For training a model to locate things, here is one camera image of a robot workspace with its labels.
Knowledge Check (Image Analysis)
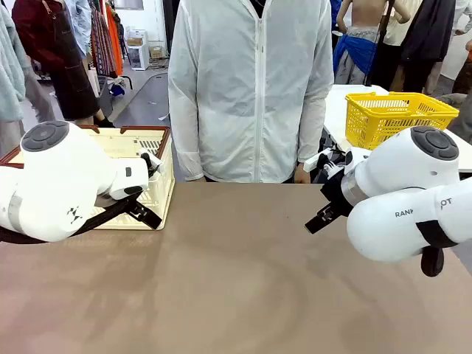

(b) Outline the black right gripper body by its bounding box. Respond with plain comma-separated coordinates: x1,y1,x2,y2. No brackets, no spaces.
319,171,355,218

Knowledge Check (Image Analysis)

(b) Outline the person's left forearm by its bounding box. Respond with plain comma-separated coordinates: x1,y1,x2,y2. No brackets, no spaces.
296,91,335,174

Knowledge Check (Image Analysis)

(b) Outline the person's right forearm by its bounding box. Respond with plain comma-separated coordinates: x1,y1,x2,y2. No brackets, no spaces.
167,84,207,182

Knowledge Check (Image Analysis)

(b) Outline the yellow plastic shopping basket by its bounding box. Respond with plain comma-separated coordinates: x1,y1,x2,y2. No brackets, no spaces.
344,91,460,151

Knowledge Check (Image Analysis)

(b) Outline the person's left hand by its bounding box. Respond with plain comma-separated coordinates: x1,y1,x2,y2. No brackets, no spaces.
294,164,313,184

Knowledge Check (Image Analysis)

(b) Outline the white side table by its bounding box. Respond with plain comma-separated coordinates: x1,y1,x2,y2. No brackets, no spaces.
322,83,472,171

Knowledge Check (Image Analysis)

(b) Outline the person in white jacket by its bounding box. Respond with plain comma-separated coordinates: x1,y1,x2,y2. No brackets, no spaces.
167,0,336,184

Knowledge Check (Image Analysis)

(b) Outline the black stand pole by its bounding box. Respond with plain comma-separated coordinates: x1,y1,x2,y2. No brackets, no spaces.
363,0,395,88

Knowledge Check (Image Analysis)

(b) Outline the mannequin with blue skirt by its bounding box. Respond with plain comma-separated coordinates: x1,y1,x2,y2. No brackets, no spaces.
333,0,411,86

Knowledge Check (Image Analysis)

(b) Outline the white small cabinet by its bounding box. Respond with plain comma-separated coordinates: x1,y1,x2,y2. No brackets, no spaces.
126,29,150,72

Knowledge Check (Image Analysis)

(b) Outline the brown garment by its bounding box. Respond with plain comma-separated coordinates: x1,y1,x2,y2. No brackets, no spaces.
451,49,472,96

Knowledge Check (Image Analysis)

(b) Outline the orange hanging garment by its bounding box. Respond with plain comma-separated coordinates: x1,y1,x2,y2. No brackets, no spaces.
105,2,125,77

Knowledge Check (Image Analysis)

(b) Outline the cream hanging garment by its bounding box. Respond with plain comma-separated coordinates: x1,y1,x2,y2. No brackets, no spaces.
383,0,423,47

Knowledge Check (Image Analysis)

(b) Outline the striped patterned garment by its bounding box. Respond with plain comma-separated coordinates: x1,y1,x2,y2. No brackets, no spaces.
90,0,116,77

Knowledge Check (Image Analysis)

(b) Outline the black hanging garment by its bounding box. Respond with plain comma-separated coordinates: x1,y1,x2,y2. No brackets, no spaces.
400,0,459,95

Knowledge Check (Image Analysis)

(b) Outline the light blue fuzzy garment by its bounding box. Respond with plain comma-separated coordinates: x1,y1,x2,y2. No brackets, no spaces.
0,5,36,125

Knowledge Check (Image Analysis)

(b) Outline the light blue shirt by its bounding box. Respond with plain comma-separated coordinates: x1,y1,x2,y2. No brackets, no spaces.
64,0,93,56

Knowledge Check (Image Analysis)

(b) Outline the mannequin with maroon shirt apron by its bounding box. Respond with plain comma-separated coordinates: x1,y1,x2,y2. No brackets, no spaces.
10,0,101,123

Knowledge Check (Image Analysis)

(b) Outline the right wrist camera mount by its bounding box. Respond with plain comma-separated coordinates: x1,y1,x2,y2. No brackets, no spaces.
304,147,357,177

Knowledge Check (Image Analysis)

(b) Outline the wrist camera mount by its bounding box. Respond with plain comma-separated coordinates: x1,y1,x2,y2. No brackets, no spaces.
139,151,166,180
304,147,357,177

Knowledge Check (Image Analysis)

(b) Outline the cream basket with brown handles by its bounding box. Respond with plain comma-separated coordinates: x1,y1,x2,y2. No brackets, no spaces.
0,124,176,232

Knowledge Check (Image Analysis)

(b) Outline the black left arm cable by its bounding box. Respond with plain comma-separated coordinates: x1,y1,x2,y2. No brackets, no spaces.
0,191,148,245

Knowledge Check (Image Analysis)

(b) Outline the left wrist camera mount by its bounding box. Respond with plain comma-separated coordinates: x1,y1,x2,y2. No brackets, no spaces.
139,151,166,180

